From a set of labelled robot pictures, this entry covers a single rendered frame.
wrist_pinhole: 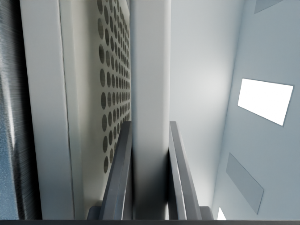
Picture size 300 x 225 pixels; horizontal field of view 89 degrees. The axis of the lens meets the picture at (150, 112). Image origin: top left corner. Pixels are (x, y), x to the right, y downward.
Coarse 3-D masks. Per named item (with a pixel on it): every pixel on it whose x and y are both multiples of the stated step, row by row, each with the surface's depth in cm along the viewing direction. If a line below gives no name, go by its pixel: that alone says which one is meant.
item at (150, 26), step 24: (144, 0) 7; (168, 0) 7; (144, 24) 7; (168, 24) 7; (144, 48) 7; (168, 48) 7; (144, 72) 7; (168, 72) 8; (144, 96) 8; (168, 96) 8; (144, 120) 8; (168, 120) 8; (144, 144) 8; (168, 144) 8; (144, 168) 8; (144, 192) 8; (144, 216) 8
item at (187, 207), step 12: (180, 132) 10; (180, 144) 8; (168, 156) 8; (180, 156) 8; (168, 168) 8; (180, 168) 7; (168, 180) 8; (180, 180) 7; (192, 180) 7; (168, 192) 8; (180, 192) 6; (192, 192) 6; (168, 204) 8; (180, 204) 6; (192, 204) 6; (180, 216) 6; (192, 216) 6; (204, 216) 6
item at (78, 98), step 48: (48, 0) 7; (96, 0) 10; (48, 48) 7; (96, 48) 10; (48, 96) 8; (96, 96) 10; (48, 144) 8; (96, 144) 10; (48, 192) 8; (96, 192) 10
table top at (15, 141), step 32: (0, 0) 6; (128, 0) 45; (0, 32) 6; (0, 64) 6; (0, 96) 7; (0, 128) 7; (32, 128) 8; (0, 160) 7; (32, 160) 8; (0, 192) 7; (32, 192) 8
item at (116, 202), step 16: (128, 128) 10; (128, 144) 8; (112, 160) 8; (128, 160) 7; (112, 176) 7; (128, 176) 7; (112, 192) 6; (128, 192) 7; (96, 208) 6; (112, 208) 6; (128, 208) 7
